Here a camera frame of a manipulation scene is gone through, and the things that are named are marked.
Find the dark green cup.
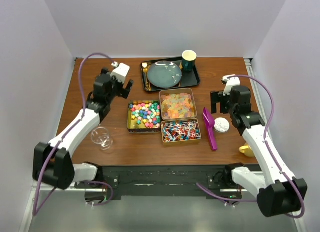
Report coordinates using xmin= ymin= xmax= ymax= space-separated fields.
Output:
xmin=180 ymin=50 xmax=197 ymax=71

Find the aluminium frame rail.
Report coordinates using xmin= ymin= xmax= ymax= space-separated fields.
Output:
xmin=19 ymin=182 xmax=107 ymax=231

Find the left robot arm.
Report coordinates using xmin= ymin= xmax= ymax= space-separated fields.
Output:
xmin=32 ymin=73 xmax=134 ymax=189

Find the clear glass jar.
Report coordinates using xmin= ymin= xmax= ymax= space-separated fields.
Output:
xmin=90 ymin=126 xmax=114 ymax=152

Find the gold spoon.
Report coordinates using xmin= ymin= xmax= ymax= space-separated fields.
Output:
xmin=142 ymin=62 xmax=151 ymax=91

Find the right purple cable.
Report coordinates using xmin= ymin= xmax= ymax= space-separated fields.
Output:
xmin=196 ymin=74 xmax=306 ymax=219

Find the gold tin of star candies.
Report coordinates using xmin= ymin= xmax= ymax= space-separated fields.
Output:
xmin=127 ymin=100 xmax=162 ymax=133

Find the tin of lollipops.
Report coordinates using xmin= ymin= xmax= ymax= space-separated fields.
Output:
xmin=160 ymin=118 xmax=202 ymax=145

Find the purple plastic scoop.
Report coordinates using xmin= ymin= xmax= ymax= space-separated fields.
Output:
xmin=202 ymin=107 xmax=218 ymax=151

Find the purple cable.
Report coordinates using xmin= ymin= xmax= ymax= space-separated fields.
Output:
xmin=31 ymin=52 xmax=118 ymax=216
xmin=196 ymin=74 xmax=306 ymax=219

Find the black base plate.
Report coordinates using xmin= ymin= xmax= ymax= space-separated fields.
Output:
xmin=74 ymin=163 xmax=263 ymax=201

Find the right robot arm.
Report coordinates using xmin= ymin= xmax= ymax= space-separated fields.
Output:
xmin=210 ymin=85 xmax=308 ymax=217

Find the yellow mug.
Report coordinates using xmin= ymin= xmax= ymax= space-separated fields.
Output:
xmin=238 ymin=143 xmax=255 ymax=157

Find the tin of gummy candies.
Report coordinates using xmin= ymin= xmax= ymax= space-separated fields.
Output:
xmin=159 ymin=88 xmax=197 ymax=120

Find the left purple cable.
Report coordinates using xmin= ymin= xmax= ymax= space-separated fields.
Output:
xmin=31 ymin=52 xmax=118 ymax=216

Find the silver jar lid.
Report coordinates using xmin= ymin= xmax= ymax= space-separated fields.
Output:
xmin=214 ymin=117 xmax=230 ymax=133

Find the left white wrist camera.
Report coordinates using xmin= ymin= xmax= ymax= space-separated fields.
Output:
xmin=110 ymin=61 xmax=130 ymax=83

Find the blue ceramic plate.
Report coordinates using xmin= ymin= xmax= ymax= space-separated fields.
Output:
xmin=147 ymin=60 xmax=182 ymax=88

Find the black serving tray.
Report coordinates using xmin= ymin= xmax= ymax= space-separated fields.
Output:
xmin=139 ymin=56 xmax=201 ymax=92

